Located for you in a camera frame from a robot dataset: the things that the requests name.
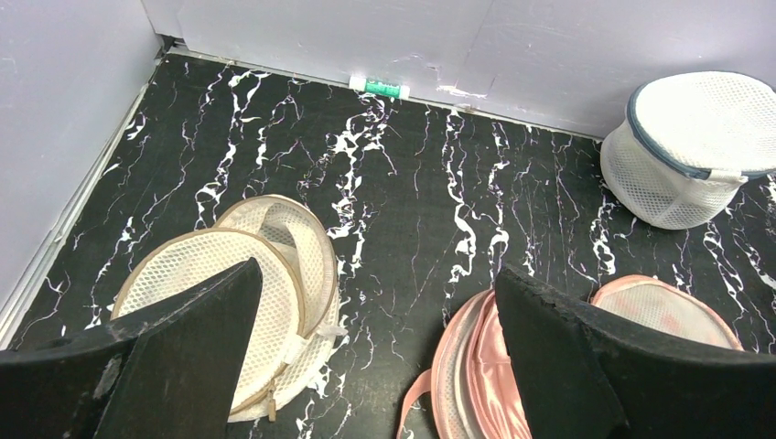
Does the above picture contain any green white small tube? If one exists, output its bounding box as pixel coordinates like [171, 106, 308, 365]
[348, 76, 410, 100]

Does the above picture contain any white cylindrical mesh laundry bag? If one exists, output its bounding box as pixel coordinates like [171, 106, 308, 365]
[600, 71, 775, 230]

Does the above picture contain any pink satin bra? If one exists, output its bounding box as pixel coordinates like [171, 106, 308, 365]
[465, 291, 532, 438]

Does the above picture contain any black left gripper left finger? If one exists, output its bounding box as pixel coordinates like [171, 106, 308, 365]
[1, 288, 238, 438]

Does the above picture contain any cream round laundry bag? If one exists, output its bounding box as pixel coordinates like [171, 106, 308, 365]
[111, 194, 345, 423]

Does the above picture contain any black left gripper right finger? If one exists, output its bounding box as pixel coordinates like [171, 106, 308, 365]
[494, 268, 775, 438]

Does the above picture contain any floral mesh laundry bag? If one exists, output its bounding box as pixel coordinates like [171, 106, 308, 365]
[399, 275, 742, 438]

